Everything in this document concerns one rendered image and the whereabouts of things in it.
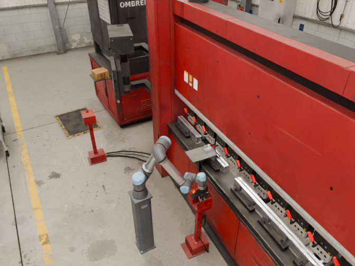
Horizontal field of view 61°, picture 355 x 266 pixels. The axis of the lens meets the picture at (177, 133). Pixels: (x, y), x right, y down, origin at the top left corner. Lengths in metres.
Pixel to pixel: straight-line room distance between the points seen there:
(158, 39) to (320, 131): 1.99
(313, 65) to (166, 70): 1.96
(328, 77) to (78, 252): 2.93
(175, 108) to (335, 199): 2.26
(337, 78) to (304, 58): 0.23
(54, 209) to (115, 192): 0.76
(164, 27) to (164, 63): 0.39
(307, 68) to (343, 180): 0.64
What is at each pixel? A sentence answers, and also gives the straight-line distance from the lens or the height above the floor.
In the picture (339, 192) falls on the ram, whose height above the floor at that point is 1.63.
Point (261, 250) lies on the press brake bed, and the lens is 2.63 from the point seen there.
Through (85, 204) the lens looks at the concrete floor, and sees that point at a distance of 4.04.
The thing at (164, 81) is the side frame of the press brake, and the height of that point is 1.43.
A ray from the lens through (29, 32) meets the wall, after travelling 9.31.
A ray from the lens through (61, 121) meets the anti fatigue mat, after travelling 5.79.
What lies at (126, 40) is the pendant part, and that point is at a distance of 3.31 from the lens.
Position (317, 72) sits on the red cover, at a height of 2.22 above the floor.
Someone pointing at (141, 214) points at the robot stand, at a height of 0.59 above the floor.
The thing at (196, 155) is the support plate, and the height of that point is 1.00.
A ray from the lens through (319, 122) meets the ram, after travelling 1.84.
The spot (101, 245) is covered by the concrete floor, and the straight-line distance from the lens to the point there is 3.59.
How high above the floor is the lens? 2.84
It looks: 34 degrees down
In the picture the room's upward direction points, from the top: straight up
